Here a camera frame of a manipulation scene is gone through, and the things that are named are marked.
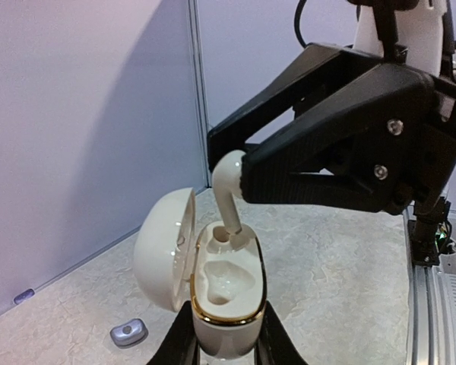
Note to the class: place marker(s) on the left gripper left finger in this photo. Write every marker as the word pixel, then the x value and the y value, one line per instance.
pixel 180 345

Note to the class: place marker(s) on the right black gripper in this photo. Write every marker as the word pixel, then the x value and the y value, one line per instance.
pixel 386 139

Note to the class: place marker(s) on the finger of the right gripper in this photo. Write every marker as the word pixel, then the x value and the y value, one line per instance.
pixel 318 72

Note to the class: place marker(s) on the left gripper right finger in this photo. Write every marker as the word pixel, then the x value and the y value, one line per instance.
pixel 274 346

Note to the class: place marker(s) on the purple earbud charging case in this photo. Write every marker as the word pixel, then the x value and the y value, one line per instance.
pixel 129 333

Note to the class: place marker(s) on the white earbud case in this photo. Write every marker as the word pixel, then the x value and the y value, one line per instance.
pixel 221 274

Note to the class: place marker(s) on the white earbud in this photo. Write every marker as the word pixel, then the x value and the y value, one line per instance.
pixel 226 186

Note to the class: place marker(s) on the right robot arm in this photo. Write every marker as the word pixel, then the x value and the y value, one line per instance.
pixel 437 205

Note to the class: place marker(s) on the right aluminium corner post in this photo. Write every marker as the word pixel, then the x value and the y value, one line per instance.
pixel 201 102

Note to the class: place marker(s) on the purple sticker on wall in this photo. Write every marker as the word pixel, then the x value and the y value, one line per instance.
pixel 25 295

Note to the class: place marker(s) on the aluminium front rail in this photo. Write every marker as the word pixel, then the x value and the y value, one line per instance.
pixel 431 332

